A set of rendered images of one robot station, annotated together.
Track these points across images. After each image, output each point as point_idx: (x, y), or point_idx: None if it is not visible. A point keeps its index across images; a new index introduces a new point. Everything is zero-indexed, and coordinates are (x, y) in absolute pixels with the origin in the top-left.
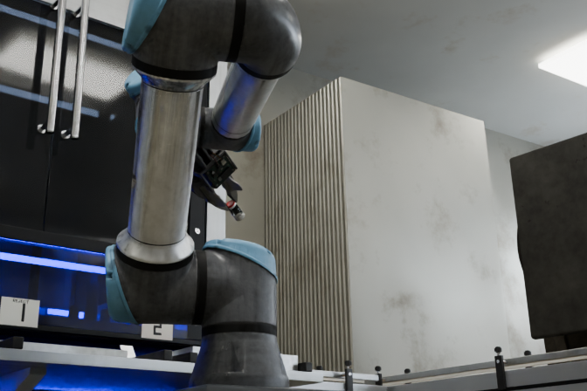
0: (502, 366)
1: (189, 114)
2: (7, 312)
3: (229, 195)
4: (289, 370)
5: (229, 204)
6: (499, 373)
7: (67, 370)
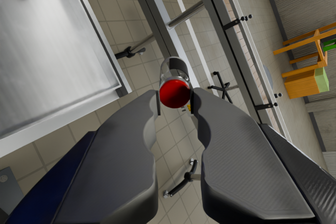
0: (234, 25)
1: None
2: None
3: (190, 101)
4: (104, 105)
5: (169, 96)
6: (230, 24)
7: None
